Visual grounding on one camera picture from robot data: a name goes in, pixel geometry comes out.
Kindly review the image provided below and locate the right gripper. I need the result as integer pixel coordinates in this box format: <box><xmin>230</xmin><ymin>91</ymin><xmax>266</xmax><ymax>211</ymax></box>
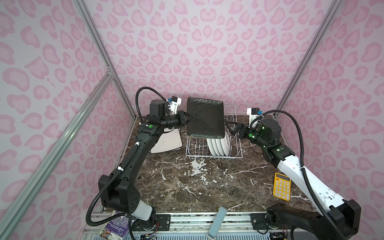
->
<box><xmin>225</xmin><ymin>121</ymin><xmax>270</xmax><ymax>149</ymax></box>

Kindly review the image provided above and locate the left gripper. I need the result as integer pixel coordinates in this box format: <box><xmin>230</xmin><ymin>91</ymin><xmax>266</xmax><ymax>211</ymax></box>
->
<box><xmin>160</xmin><ymin>110</ymin><xmax>195</xmax><ymax>130</ymax></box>

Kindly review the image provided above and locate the black square plate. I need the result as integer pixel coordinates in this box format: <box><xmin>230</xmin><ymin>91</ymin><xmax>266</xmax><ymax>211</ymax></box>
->
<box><xmin>186</xmin><ymin>97</ymin><xmax>225</xmax><ymax>139</ymax></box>

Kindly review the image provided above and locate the white round plate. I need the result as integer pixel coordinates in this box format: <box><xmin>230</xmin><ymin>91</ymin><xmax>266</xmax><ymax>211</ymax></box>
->
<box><xmin>215</xmin><ymin>139</ymin><xmax>226</xmax><ymax>157</ymax></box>
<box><xmin>211</xmin><ymin>139</ymin><xmax>222</xmax><ymax>157</ymax></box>
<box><xmin>207</xmin><ymin>139</ymin><xmax>217</xmax><ymax>157</ymax></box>
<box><xmin>220</xmin><ymin>132</ymin><xmax>231</xmax><ymax>157</ymax></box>

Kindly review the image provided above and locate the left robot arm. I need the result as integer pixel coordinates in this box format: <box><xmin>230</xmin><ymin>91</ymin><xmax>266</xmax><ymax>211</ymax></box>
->
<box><xmin>86</xmin><ymin>100</ymin><xmax>194</xmax><ymax>227</ymax></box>

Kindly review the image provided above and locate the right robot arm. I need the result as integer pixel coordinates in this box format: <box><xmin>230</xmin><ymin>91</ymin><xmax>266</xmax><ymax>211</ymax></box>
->
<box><xmin>225</xmin><ymin>117</ymin><xmax>362</xmax><ymax>240</ymax></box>

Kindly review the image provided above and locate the yellow calculator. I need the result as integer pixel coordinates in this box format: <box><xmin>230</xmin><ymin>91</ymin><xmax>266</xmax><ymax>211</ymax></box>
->
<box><xmin>273</xmin><ymin>173</ymin><xmax>291</xmax><ymax>202</ymax></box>

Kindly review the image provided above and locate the grey-blue phone-like device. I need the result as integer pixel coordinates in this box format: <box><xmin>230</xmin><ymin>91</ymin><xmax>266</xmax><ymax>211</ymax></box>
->
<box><xmin>207</xmin><ymin>206</ymin><xmax>227</xmax><ymax>240</ymax></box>

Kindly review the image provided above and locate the purple booklet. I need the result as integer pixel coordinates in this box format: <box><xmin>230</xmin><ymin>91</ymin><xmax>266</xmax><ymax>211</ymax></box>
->
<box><xmin>98</xmin><ymin>216</ymin><xmax>133</xmax><ymax>240</ymax></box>

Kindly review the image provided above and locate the white wire dish rack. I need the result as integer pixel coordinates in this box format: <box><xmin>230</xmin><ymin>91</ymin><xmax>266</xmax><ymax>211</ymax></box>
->
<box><xmin>185</xmin><ymin>104</ymin><xmax>243</xmax><ymax>159</ymax></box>

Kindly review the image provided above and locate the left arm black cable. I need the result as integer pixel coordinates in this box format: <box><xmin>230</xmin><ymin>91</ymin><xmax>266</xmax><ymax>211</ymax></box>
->
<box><xmin>85</xmin><ymin>86</ymin><xmax>169</xmax><ymax>227</ymax></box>

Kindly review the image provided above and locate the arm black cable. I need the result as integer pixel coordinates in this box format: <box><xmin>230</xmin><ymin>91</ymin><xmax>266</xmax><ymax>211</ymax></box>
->
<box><xmin>85</xmin><ymin>86</ymin><xmax>169</xmax><ymax>227</ymax></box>
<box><xmin>248</xmin><ymin>109</ymin><xmax>347</xmax><ymax>240</ymax></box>

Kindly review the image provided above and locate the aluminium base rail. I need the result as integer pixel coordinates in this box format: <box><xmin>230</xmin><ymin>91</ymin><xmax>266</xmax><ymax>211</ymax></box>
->
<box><xmin>79</xmin><ymin>209</ymin><xmax>343</xmax><ymax>240</ymax></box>

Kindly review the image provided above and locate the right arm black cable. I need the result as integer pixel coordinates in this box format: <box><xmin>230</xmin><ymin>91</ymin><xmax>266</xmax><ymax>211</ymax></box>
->
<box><xmin>248</xmin><ymin>109</ymin><xmax>347</xmax><ymax>240</ymax></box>

